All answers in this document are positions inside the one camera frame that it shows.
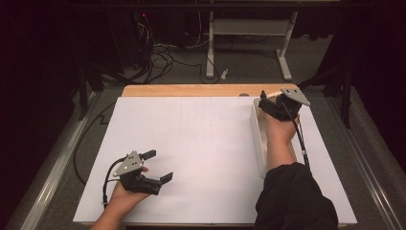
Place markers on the white paper sheet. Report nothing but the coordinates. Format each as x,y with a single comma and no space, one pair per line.
198,143

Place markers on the person's left hand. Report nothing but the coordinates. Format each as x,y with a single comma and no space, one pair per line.
126,199

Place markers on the black stand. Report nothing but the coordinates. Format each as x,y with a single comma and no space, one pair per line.
83,92
346,96

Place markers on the small white floor object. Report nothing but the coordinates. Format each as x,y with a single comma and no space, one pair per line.
224,74

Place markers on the white metal stand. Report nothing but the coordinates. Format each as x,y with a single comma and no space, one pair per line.
249,27

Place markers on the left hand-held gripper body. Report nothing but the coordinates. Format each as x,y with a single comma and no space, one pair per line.
130,164

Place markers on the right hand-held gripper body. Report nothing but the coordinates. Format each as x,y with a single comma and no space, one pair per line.
287,107

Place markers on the white plastic bin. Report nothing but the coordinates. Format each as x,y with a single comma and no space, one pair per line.
259,140

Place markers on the aluminium floor rail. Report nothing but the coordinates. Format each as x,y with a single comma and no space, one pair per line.
54,169
367,166

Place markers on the person's right hand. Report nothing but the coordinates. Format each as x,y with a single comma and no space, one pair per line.
281,131

